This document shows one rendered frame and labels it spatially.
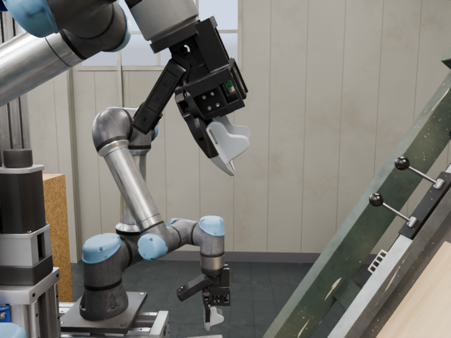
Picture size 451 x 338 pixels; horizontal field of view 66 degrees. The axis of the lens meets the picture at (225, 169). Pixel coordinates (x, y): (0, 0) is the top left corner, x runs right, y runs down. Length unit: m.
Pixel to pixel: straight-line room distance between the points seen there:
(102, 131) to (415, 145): 0.97
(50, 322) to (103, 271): 0.19
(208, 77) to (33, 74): 0.29
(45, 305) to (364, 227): 0.95
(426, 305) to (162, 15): 0.80
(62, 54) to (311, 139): 3.63
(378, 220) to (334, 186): 2.96
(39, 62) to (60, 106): 3.74
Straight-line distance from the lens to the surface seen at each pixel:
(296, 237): 4.25
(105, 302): 1.19
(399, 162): 1.03
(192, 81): 0.46
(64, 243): 2.98
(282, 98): 4.02
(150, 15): 0.44
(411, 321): 0.94
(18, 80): 0.62
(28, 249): 0.94
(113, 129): 1.06
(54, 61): 0.60
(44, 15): 0.47
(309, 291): 1.22
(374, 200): 1.01
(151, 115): 0.48
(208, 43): 0.44
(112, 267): 1.17
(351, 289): 1.21
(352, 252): 1.23
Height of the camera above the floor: 1.63
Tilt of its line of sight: 7 degrees down
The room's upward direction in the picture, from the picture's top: straight up
